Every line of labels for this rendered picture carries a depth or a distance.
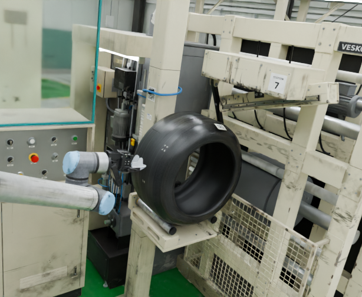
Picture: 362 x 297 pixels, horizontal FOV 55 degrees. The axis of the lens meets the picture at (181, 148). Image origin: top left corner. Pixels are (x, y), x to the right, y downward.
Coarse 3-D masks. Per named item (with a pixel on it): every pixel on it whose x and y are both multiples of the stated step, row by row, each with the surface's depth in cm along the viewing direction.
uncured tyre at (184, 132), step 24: (168, 120) 171; (192, 120) 167; (144, 144) 168; (168, 144) 158; (192, 144) 159; (216, 144) 202; (144, 168) 164; (168, 168) 156; (216, 168) 205; (240, 168) 185; (144, 192) 167; (168, 192) 160; (192, 192) 206; (216, 192) 199; (168, 216) 168; (192, 216) 175
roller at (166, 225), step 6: (138, 204) 198; (144, 204) 193; (144, 210) 192; (150, 210) 188; (150, 216) 188; (156, 216) 184; (162, 222) 179; (168, 228) 175; (174, 228) 174; (174, 234) 176
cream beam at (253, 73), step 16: (208, 64) 191; (224, 64) 181; (240, 64) 172; (256, 64) 164; (272, 64) 157; (288, 64) 163; (224, 80) 182; (240, 80) 173; (256, 80) 164; (288, 80) 150; (304, 80) 155; (320, 80) 162; (288, 96) 152; (304, 96) 159
